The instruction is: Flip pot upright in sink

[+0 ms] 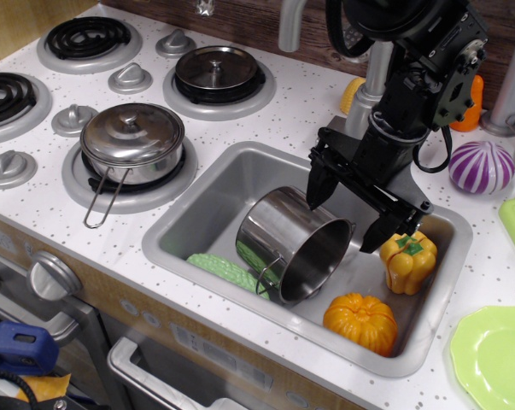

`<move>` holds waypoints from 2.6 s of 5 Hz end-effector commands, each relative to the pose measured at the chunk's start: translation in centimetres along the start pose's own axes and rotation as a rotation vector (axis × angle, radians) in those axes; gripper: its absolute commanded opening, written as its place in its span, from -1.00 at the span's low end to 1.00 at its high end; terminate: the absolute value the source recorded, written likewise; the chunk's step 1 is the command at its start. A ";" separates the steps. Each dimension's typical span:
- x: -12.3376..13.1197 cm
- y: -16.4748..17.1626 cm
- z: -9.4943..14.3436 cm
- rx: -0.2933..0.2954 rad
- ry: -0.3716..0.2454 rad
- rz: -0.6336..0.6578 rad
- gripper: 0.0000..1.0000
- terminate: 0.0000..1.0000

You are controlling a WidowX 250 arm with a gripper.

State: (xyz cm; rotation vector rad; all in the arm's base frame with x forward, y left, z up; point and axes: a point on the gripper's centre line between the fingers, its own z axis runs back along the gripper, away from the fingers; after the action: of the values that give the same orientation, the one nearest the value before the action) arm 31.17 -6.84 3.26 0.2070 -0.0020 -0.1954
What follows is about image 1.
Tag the purple striped toy onion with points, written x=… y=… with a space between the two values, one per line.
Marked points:
x=481 y=167

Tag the silver oven door handle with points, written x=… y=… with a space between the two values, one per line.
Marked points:
x=27 y=310

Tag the silver toy faucet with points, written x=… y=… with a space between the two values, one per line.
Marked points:
x=370 y=93

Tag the orange toy pumpkin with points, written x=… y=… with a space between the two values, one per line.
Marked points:
x=364 y=320

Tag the yellow toy bell pepper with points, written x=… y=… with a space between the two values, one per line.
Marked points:
x=409 y=261

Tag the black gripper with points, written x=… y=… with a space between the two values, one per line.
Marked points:
x=376 y=168

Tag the dark steel pot lid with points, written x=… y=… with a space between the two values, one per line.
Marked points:
x=216 y=67

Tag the grey vertical pole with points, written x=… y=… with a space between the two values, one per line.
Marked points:
x=499 y=120

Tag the yellow toy corn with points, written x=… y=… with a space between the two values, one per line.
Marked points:
x=349 y=93

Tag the blue clamp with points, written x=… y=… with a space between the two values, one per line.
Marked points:
x=27 y=350

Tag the grey sink basin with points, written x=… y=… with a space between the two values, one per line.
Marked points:
x=205 y=220

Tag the silver stove knob front-left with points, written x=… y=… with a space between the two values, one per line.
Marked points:
x=70 y=121

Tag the orange toy carrot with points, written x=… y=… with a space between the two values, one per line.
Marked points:
x=473 y=114

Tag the black coil burner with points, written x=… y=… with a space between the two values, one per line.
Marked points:
x=16 y=95
x=86 y=37

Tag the silver oven knob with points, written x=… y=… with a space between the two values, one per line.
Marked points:
x=50 y=279

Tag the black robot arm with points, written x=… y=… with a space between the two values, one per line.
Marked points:
x=438 y=47

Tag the silver stove knob back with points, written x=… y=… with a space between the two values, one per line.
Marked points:
x=175 y=44

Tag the green plastic plate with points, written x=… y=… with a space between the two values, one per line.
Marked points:
x=482 y=350

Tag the black coil burner left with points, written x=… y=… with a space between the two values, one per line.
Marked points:
x=16 y=95

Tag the silver stove knob near-left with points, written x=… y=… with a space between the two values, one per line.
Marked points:
x=16 y=168

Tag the silver stove knob middle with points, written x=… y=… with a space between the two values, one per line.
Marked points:
x=131 y=79

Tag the black coil burner back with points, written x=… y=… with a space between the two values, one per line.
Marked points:
x=86 y=37

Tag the lidded steel saucepan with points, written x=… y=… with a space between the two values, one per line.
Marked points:
x=136 y=144

